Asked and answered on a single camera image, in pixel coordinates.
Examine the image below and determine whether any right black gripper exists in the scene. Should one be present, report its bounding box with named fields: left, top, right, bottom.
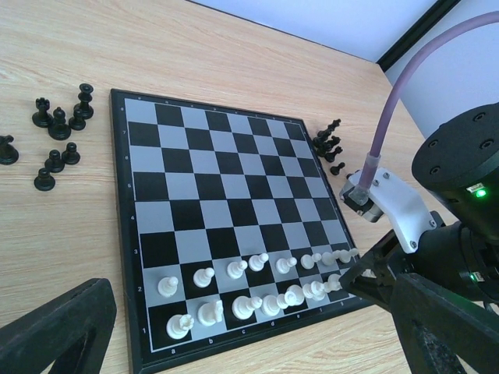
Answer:
left=339, top=213, right=498, bottom=312

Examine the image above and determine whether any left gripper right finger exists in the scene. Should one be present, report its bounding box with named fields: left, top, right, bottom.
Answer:
left=391, top=273, right=498, bottom=373

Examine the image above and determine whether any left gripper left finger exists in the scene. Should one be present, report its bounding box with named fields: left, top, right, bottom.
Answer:
left=1, top=278, right=117, bottom=373

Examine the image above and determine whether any white pawn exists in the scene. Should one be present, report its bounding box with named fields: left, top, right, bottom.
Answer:
left=338, top=248, right=359, bottom=263
left=321, top=251, right=339, bottom=266
left=300, top=253, right=322, bottom=270
left=226, top=260, right=248, bottom=280

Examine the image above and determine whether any white knight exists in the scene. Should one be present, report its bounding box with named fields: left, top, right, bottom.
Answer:
left=324, top=273, right=342, bottom=293
left=197, top=300, right=224, bottom=326

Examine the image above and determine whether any white chess king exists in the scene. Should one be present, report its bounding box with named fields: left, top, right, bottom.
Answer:
left=285, top=284, right=305, bottom=306

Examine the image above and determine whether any white chess piece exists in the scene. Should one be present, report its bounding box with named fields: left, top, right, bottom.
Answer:
left=193, top=267, right=214, bottom=288
left=275, top=257, right=297, bottom=274
left=157, top=276, right=179, bottom=298
left=248, top=253, right=269, bottom=272
left=232, top=296, right=263, bottom=320

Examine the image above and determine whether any white chess queen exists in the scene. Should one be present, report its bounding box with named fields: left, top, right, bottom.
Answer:
left=260, top=294, right=289, bottom=316

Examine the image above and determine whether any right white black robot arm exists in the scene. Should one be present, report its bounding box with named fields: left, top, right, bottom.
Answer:
left=340, top=104, right=498, bottom=309

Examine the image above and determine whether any black chess piece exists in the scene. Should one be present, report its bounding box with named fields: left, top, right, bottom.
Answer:
left=313, top=136, right=341, bottom=152
left=48, top=107, right=72, bottom=140
left=316, top=145, right=343, bottom=163
left=32, top=97, right=53, bottom=128
left=0, top=135, right=19, bottom=165
left=62, top=142, right=80, bottom=165
left=317, top=118, right=342, bottom=143
left=330, top=162, right=345, bottom=176
left=73, top=83, right=94, bottom=120
left=44, top=150, right=65, bottom=173
left=34, top=168, right=55, bottom=192
left=69, top=108, right=86, bottom=131

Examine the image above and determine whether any black white chess board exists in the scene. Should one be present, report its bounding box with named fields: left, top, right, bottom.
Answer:
left=110, top=89, right=368, bottom=373

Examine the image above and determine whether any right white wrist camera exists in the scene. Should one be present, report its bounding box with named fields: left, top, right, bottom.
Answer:
left=356, top=168, right=437, bottom=254

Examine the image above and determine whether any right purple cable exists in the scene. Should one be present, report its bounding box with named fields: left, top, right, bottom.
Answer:
left=358, top=10, right=499, bottom=192

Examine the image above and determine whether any black aluminium frame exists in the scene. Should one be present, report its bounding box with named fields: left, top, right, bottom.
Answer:
left=377, top=0, right=461, bottom=72

